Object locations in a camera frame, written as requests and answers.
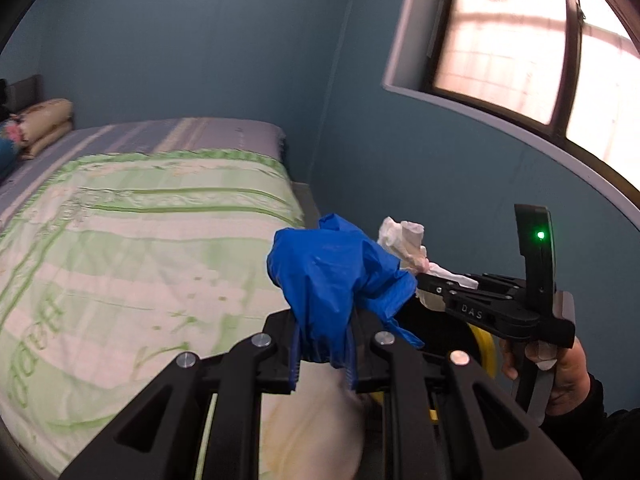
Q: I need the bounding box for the beige folded blanket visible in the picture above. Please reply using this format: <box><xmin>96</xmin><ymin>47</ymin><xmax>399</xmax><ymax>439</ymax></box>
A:
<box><xmin>15</xmin><ymin>99</ymin><xmax>74</xmax><ymax>159</ymax></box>

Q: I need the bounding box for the pink white crumpled cloth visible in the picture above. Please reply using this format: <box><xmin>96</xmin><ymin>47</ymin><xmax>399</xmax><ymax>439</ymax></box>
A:
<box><xmin>378</xmin><ymin>217</ymin><xmax>478</xmax><ymax>290</ymax></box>

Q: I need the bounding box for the blue floral folded blanket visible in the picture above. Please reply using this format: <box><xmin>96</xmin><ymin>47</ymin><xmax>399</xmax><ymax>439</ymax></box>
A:
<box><xmin>0</xmin><ymin>119</ymin><xmax>23</xmax><ymax>180</ymax></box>

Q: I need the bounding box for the yellow rimmed trash bin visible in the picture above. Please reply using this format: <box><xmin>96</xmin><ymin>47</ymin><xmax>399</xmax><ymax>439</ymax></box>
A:
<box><xmin>369</xmin><ymin>324</ymin><xmax>498</xmax><ymax>425</ymax></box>

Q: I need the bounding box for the window with brown frame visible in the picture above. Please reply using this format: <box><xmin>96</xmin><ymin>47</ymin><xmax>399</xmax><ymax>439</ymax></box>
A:
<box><xmin>422</xmin><ymin>0</ymin><xmax>639</xmax><ymax>188</ymax></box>

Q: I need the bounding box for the green floral quilt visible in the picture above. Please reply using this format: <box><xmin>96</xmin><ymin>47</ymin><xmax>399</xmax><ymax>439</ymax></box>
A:
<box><xmin>0</xmin><ymin>148</ymin><xmax>367</xmax><ymax>480</ymax></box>

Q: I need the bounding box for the blue plastic glove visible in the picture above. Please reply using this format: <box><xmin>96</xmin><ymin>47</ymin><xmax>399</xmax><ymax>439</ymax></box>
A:
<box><xmin>267</xmin><ymin>214</ymin><xmax>423</xmax><ymax>368</ymax></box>

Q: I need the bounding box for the bed with striped sheet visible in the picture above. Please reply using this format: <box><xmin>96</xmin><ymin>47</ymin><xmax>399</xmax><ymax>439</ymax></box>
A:
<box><xmin>0</xmin><ymin>75</ymin><xmax>321</xmax><ymax>231</ymax></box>

